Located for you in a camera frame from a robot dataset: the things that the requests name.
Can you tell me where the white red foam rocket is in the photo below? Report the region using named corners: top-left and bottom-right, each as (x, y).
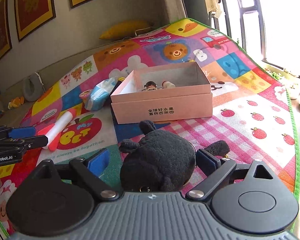
top-left (37, 109), bottom-right (77, 152)

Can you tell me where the black plush toy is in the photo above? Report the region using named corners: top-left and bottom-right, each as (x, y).
top-left (118, 119), bottom-right (231, 193)

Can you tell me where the blue tissue pack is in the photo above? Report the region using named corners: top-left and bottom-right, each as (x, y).
top-left (85, 77), bottom-right (119, 111)

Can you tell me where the pink lid yellow cup toy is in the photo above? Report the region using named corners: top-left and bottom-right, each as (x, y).
top-left (79, 89), bottom-right (92, 105)

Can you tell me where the orange plush toy on sofa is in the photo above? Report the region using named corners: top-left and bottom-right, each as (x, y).
top-left (7, 96), bottom-right (25, 110)

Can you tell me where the grey neck pillow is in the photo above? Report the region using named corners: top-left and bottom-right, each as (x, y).
top-left (23, 72), bottom-right (45, 102)

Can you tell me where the colourful cartoon play mat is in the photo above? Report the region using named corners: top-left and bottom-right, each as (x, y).
top-left (0, 18), bottom-right (300, 237)

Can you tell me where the pink cardboard box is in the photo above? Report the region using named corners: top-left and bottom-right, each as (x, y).
top-left (111, 62), bottom-right (213, 124)

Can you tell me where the white bottle toy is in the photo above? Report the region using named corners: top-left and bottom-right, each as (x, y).
top-left (162, 81), bottom-right (175, 89)

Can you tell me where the small figurine in box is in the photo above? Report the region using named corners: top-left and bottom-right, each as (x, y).
top-left (143, 81), bottom-right (162, 91)

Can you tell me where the gold framed picture middle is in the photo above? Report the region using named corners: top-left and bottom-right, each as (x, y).
top-left (14, 0), bottom-right (56, 41)

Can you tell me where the yellow cushion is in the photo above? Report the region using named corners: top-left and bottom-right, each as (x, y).
top-left (99, 20), bottom-right (153, 40)

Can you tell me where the grey curtain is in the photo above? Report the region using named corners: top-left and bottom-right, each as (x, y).
top-left (182, 0), bottom-right (211, 26)

